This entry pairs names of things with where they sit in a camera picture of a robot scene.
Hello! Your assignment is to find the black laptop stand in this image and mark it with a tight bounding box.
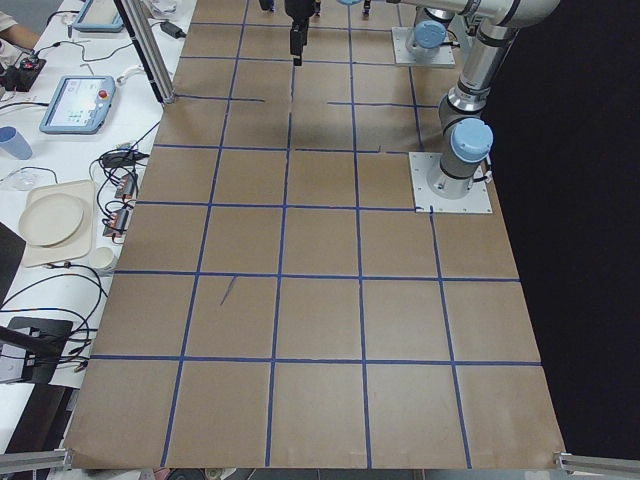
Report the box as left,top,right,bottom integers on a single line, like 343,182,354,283
1,316,73,384

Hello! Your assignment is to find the white paper cup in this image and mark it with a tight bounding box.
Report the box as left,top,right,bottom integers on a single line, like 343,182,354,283
88,247,118,276

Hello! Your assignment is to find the cream tray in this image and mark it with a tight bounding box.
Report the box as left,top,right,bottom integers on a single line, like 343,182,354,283
18,180,96,267

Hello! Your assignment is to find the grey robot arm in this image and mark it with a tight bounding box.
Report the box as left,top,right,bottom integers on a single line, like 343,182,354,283
405,6,460,55
285,1,558,207

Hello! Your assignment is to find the black power adapter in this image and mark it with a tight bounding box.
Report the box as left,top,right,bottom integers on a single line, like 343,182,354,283
160,20,187,39

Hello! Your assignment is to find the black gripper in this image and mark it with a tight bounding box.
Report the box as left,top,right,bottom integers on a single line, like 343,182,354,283
284,0,313,67

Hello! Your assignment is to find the blue plastic cup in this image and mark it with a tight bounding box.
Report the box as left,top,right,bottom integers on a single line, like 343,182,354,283
0,126,33,160

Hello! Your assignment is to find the cream round plate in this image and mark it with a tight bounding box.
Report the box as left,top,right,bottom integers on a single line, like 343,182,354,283
18,193,84,246

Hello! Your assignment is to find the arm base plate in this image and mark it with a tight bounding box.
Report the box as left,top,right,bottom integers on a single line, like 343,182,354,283
391,27,456,69
409,152,493,214

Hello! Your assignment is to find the blue teach pendant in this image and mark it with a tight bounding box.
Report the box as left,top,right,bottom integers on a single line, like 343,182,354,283
39,75,116,134
72,0,124,33

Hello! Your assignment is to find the aluminium frame post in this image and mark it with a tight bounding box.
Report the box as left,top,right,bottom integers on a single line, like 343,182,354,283
114,0,175,104

